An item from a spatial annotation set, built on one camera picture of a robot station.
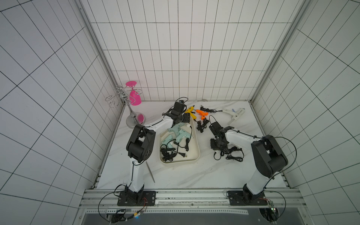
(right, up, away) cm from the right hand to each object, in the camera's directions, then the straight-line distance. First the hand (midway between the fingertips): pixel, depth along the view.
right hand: (210, 148), depth 93 cm
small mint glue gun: (-19, +9, +2) cm, 21 cm away
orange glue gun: (-3, +24, +17) cm, 29 cm away
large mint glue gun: (-24, +12, +5) cm, 27 cm away
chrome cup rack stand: (-56, +19, +11) cm, 60 cm away
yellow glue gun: (-12, +26, +19) cm, 35 cm away
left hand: (-18, +20, +6) cm, 27 cm away
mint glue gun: (-30, +5, -1) cm, 30 cm away
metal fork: (-39, -12, -10) cm, 42 cm away
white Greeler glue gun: (+24, +23, +14) cm, 36 cm away
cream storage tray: (-21, +3, -1) cm, 21 cm away
